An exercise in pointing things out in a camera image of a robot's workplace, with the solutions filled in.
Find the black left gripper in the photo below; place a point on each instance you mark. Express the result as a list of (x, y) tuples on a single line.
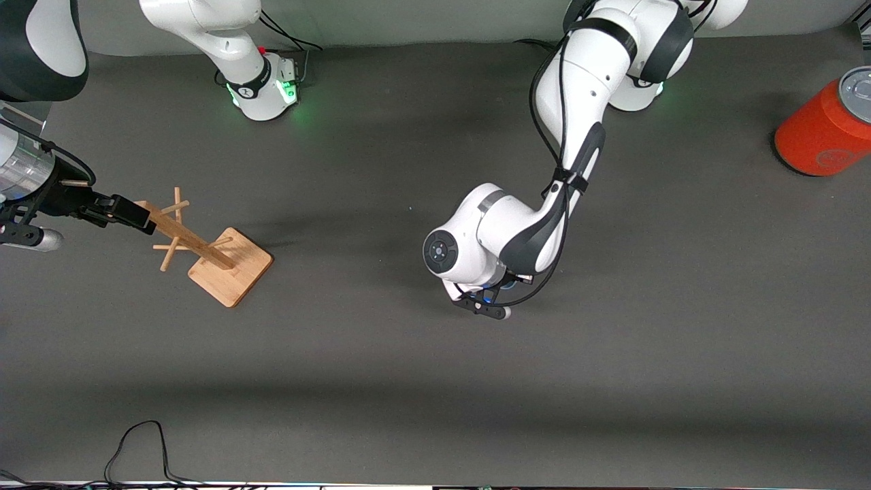
[(508, 278)]

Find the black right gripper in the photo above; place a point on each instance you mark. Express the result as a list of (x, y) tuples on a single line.
[(64, 199)]

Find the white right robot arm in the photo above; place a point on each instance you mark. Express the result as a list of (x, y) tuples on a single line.
[(204, 27)]

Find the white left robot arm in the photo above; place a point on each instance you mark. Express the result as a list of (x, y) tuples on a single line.
[(585, 95)]

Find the wooden cup rack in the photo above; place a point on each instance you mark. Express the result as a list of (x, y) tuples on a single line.
[(228, 269)]

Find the dark grey table cloth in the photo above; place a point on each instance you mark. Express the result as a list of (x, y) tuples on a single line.
[(476, 381)]

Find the orange drink can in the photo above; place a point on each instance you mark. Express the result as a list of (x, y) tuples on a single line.
[(827, 126)]

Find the aluminium frame rail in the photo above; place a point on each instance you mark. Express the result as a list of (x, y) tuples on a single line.
[(864, 33)]

